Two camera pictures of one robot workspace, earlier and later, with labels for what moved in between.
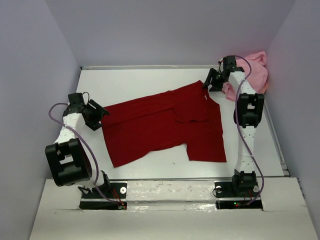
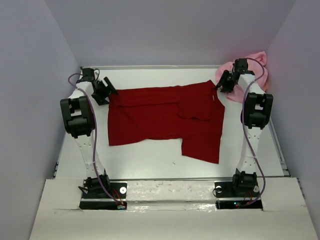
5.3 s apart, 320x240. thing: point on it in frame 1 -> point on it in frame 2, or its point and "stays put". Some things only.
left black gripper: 94,125 -> 100,100
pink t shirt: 255,68 stays put
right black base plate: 230,197 stays put
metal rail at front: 139,179 stays put
